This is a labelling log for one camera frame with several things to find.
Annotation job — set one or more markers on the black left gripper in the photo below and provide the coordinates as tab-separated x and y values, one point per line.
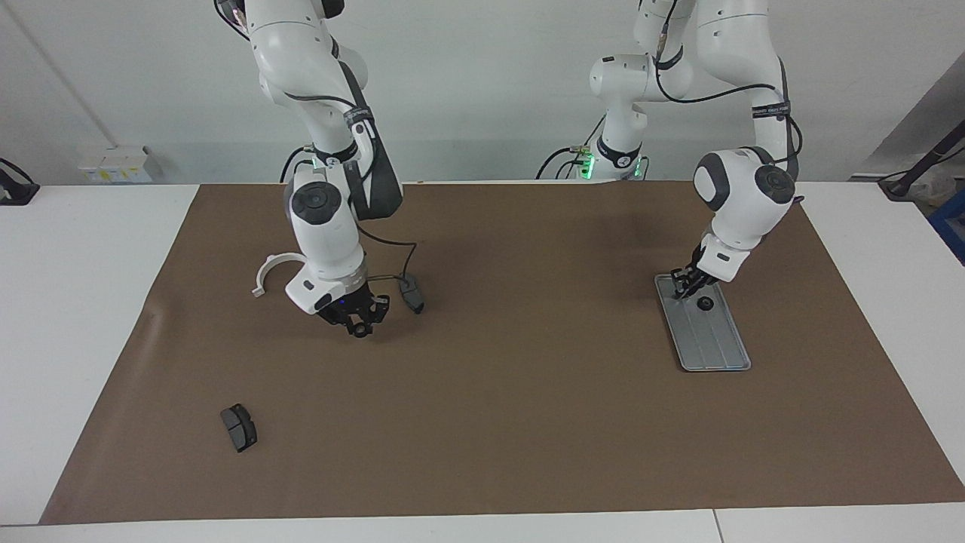
700	270

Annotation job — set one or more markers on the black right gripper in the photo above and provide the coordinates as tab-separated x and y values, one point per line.
347	305

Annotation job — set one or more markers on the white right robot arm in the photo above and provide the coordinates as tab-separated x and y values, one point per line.
324	234

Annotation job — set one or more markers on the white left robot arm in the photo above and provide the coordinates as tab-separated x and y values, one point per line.
742	196

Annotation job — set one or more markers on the silver metal tray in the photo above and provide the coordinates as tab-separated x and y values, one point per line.
712	347

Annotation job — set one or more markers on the dark grey brake pad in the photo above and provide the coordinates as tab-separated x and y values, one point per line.
240	428
413	300

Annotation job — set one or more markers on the brown table mat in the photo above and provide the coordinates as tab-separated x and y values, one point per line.
513	422

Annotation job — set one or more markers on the blue box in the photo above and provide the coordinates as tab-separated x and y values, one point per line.
951	226

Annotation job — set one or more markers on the black stand pole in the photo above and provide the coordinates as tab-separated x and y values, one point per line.
935	153

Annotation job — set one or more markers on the black clamp device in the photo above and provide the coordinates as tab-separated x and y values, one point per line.
15	192

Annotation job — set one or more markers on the white curved plastic bracket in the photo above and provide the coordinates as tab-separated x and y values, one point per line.
260	279

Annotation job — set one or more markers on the white wall socket box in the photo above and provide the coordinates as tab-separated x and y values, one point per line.
113	166

